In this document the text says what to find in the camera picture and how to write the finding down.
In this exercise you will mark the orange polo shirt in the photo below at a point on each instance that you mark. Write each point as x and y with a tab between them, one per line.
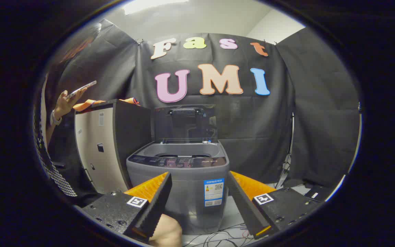
84	104

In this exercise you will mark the dark transparent washing machine lid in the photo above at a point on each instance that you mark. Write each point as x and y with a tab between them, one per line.
183	125

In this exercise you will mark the black backdrop cloth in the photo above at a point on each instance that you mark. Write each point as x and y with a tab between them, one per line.
252	130

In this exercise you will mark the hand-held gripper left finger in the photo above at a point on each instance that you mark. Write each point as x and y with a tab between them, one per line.
156	206

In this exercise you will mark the white and black cabinet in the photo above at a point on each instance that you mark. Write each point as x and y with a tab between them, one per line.
105	154

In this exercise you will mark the white wristband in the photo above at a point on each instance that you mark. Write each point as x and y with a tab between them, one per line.
54	119

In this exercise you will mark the black box with white label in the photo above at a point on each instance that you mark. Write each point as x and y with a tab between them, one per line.
322	192

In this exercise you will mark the grey washing machine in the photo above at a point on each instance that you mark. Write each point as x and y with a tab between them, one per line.
183	185

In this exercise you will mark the smartphone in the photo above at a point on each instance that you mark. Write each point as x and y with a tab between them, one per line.
81	90

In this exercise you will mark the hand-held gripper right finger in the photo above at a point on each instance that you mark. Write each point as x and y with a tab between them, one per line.
243	206

